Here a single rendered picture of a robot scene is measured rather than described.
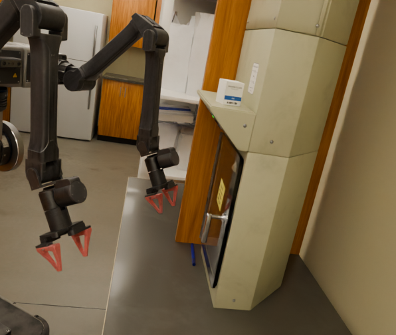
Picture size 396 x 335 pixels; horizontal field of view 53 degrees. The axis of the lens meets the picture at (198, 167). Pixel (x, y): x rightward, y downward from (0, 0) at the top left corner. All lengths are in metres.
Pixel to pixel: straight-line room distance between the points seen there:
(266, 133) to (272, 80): 0.13
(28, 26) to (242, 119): 0.54
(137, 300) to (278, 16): 0.83
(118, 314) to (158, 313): 0.11
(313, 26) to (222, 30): 0.39
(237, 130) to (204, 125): 0.38
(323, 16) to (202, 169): 0.66
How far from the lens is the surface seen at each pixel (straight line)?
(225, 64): 1.34
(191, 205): 1.45
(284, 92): 1.01
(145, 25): 1.44
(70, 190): 1.02
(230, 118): 0.98
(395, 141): 1.25
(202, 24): 2.26
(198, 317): 1.17
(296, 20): 1.01
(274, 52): 0.99
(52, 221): 1.09
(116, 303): 1.17
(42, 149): 1.06
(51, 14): 1.04
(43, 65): 1.03
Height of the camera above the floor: 1.65
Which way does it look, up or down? 17 degrees down
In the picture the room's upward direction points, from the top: 11 degrees clockwise
